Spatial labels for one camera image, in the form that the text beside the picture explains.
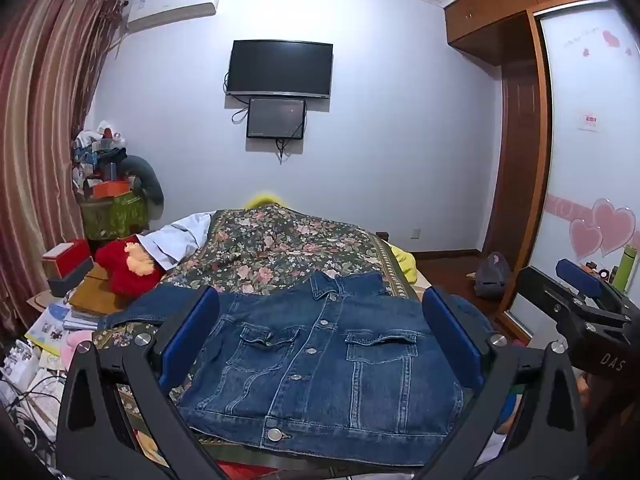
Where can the floral patterned blanket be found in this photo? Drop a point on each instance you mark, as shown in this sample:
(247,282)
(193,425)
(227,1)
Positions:
(280,245)

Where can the grey neck pillow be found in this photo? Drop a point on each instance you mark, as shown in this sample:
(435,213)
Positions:
(147,175)

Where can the green bottle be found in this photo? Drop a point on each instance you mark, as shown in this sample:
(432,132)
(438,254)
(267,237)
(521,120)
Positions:
(625,270)

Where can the wooden wardrobe with heart stickers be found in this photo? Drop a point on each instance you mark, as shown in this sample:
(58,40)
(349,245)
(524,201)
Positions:
(500,15)

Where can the red plush toy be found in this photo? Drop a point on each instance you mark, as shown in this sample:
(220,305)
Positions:
(122,270)

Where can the white air conditioner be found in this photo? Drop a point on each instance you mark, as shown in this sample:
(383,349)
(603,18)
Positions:
(170,7)

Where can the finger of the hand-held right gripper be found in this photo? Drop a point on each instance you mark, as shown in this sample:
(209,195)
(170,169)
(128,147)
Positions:
(582,280)
(540,290)

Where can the dark grey box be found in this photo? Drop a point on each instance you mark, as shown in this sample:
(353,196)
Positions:
(70,282)

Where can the striped brown curtain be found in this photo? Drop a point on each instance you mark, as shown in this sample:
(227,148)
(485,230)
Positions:
(45,110)

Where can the black wall television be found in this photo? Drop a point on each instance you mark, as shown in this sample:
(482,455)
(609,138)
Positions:
(280,67)

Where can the pile of assorted clutter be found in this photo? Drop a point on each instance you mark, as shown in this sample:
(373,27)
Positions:
(97,150)

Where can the brown wooden door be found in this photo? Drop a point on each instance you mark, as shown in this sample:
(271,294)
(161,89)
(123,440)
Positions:
(515,160)

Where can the yellow plush cloth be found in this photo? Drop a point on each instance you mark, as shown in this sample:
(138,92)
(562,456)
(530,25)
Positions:
(262,200)

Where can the orange box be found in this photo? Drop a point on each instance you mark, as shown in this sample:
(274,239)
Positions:
(111,189)

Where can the brown cardboard box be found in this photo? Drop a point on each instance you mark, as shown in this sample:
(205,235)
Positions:
(92,292)

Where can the grey bag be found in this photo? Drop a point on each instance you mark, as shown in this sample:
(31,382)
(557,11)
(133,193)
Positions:
(492,277)

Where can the stack of magazines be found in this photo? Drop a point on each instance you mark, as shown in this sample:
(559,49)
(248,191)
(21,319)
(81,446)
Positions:
(55,325)

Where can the blue denim jacket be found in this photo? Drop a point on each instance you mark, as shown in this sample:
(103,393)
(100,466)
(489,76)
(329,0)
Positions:
(320,360)

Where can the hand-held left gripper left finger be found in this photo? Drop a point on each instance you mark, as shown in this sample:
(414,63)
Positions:
(192,330)

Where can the green cloth-covered cabinet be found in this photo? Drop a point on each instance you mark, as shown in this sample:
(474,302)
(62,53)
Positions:
(112,215)

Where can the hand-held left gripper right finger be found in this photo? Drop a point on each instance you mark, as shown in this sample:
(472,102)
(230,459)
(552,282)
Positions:
(450,340)

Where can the small black monitor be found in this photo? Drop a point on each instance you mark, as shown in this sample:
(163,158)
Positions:
(275,117)

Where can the red box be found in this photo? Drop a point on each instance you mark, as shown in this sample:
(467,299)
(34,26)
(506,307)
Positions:
(67,255)

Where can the white shirt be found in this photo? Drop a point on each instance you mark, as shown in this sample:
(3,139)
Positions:
(175,237)

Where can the yellow-green cloth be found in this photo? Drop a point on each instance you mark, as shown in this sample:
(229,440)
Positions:
(405,265)

